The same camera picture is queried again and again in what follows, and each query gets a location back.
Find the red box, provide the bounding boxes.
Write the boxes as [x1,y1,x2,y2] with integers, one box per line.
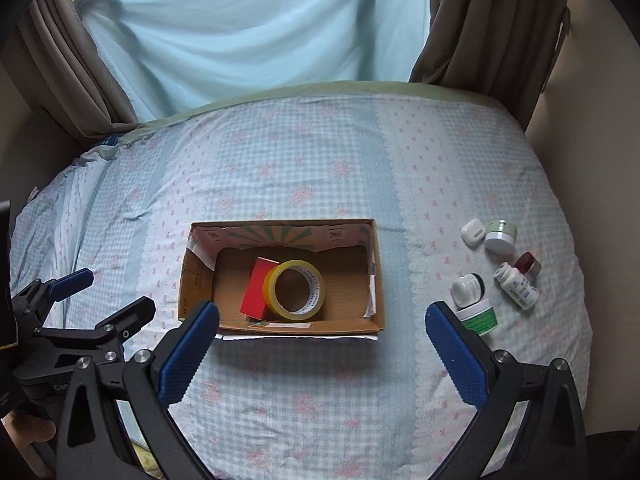
[240,257,279,321]

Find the brown left curtain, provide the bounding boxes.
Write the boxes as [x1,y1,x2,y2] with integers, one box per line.
[17,0,138,139]

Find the white earbuds case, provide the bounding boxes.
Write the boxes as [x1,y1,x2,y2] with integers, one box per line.
[460,218,486,247]

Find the white jar green label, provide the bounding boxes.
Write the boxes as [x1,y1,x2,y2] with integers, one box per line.
[456,298,498,336]

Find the person's left hand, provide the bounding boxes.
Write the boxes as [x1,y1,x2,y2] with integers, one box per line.
[2,412,56,470]

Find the white pill bottle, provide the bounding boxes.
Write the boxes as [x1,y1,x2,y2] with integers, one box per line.
[494,262,540,310]

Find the brown curtain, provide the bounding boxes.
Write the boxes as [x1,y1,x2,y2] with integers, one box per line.
[17,0,138,139]
[410,0,567,127]

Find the white black Metal DX jar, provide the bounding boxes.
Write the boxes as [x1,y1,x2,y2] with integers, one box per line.
[450,273,486,310]

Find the cardboard box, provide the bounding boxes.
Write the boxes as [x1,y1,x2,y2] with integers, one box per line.
[178,219,385,339]

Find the red lid jar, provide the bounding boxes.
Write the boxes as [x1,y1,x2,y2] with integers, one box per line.
[514,252,541,283]

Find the brown right curtain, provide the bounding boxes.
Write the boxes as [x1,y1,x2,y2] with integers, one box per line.
[410,0,567,127]

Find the pale green jar white lid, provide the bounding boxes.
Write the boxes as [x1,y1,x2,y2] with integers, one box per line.
[484,219,518,256]

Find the light blue sheet curtain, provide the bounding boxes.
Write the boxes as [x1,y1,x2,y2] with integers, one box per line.
[79,0,430,122]

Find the yellow tape roll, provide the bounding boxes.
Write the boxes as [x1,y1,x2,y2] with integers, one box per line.
[262,260,326,322]

